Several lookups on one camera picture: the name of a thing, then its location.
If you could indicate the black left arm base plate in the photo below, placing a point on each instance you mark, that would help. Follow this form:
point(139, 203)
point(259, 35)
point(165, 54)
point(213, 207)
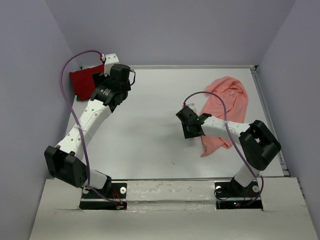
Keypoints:
point(114, 200)

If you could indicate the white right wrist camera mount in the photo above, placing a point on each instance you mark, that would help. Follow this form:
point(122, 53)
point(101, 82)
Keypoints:
point(190, 105)

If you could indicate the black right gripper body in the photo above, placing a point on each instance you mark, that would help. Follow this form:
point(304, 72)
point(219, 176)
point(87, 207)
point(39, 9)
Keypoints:
point(188, 133)

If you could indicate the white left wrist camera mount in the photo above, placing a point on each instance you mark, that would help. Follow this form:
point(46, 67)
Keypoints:
point(108, 61)

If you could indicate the aluminium table edge rail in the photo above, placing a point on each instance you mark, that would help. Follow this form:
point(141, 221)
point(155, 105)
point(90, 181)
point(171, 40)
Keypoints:
point(255, 76)

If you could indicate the folded dark red t-shirt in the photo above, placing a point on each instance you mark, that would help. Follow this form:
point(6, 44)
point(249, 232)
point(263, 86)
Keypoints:
point(83, 82)

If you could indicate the salmon pink t-shirt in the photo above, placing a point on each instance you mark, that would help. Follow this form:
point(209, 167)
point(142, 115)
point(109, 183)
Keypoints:
point(234, 102)

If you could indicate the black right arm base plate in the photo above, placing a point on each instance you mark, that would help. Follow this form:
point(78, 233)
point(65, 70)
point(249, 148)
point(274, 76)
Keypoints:
point(228, 199)

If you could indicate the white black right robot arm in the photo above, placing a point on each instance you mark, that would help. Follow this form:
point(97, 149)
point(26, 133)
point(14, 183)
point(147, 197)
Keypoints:
point(257, 143)

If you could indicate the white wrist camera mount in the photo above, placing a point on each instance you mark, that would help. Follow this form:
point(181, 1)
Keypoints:
point(190, 105)
point(108, 61)

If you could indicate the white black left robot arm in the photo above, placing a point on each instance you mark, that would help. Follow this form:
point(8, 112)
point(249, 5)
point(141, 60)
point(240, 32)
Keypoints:
point(68, 161)

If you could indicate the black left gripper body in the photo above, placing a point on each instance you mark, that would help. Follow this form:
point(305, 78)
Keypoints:
point(100, 79)

